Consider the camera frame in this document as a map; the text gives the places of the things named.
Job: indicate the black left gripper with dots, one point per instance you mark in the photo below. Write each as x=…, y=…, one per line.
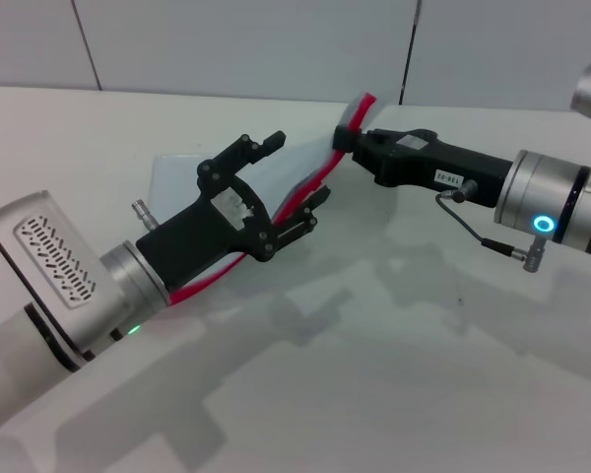
x=212, y=231

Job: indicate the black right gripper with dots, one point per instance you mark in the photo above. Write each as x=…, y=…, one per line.
x=423, y=167

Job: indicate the silver connector stub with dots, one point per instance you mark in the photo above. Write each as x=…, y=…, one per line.
x=144, y=214

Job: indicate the thin grey wall strip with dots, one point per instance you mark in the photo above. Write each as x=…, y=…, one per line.
x=86, y=47

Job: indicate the black background pole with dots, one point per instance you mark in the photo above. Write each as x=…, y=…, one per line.
x=410, y=54

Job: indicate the clear document bag red zipper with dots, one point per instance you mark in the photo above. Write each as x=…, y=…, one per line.
x=358, y=111

